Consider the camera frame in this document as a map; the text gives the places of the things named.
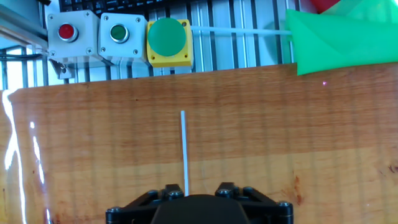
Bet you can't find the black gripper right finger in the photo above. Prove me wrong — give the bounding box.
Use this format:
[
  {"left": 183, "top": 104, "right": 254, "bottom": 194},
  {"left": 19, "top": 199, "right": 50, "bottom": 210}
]
[{"left": 214, "top": 182, "right": 294, "bottom": 224}]

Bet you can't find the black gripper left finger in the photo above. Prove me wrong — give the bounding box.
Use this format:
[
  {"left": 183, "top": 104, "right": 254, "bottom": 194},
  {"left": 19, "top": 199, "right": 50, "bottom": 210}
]
[{"left": 105, "top": 183, "right": 185, "bottom": 224}]

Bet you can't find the red flag with white stick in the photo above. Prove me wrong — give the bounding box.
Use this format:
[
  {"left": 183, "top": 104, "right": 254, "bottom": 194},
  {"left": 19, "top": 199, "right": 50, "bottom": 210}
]
[{"left": 180, "top": 110, "right": 191, "bottom": 197}]

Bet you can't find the wood grain table mat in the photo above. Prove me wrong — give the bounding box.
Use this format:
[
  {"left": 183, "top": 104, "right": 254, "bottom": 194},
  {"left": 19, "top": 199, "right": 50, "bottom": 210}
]
[{"left": 0, "top": 62, "right": 398, "bottom": 224}]

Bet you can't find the grey box with green button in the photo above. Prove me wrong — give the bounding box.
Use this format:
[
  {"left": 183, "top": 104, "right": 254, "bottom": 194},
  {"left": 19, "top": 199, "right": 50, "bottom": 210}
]
[{"left": 97, "top": 12, "right": 149, "bottom": 65}]

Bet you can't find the yellow box green mushroom button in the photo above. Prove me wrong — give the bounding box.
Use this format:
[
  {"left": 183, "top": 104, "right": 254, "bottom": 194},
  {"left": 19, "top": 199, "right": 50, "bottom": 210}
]
[{"left": 146, "top": 17, "right": 195, "bottom": 68}]

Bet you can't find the green cloth on rollers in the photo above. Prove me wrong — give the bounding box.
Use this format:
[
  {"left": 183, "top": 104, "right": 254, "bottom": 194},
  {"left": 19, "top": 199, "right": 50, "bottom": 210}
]
[{"left": 189, "top": 0, "right": 398, "bottom": 77}]

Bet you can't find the grey box with red button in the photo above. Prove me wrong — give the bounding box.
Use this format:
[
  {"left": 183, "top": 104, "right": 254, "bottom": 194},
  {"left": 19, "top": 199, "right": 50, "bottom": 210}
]
[{"left": 46, "top": 9, "right": 101, "bottom": 65}]

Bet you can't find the black keyboard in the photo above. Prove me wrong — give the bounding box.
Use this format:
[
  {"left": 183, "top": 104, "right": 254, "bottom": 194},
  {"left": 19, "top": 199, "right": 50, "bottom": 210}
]
[{"left": 58, "top": 0, "right": 190, "bottom": 18}]

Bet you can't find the copper coloured frame post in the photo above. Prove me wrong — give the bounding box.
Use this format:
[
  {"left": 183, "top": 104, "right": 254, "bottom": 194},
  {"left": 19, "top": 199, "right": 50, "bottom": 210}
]
[{"left": 0, "top": 3, "right": 76, "bottom": 80}]

